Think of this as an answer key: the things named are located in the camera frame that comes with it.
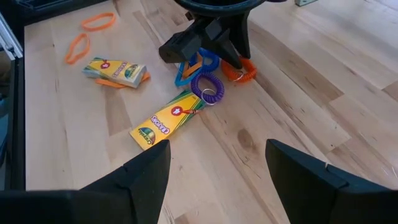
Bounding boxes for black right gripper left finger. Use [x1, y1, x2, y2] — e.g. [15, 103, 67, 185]
[79, 139, 172, 224]

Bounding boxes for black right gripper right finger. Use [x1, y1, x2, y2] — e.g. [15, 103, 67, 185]
[265, 138, 386, 224]

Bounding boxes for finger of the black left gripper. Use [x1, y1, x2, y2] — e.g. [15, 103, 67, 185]
[159, 17, 219, 65]
[214, 12, 251, 70]

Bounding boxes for orange rubber band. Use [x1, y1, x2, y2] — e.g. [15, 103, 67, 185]
[182, 60, 203, 78]
[95, 72, 152, 90]
[81, 11, 117, 32]
[64, 32, 91, 65]

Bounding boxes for blue spiral wrist coil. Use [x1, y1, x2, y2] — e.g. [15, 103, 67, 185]
[188, 47, 221, 73]

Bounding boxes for orange spiral wrist coil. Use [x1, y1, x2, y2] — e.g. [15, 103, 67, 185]
[220, 55, 258, 84]

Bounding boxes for purple spiral wrist coil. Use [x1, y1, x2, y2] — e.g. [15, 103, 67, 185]
[190, 70, 225, 106]

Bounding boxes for yellow Crayola crayon box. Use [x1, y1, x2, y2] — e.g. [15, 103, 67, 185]
[129, 89, 206, 151]

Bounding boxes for white packet at left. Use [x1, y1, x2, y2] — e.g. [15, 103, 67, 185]
[82, 57, 147, 90]

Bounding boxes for black aluminium table frame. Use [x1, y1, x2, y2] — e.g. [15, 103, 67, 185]
[0, 0, 108, 191]

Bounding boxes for silver bracket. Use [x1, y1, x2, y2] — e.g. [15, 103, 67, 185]
[0, 12, 24, 60]

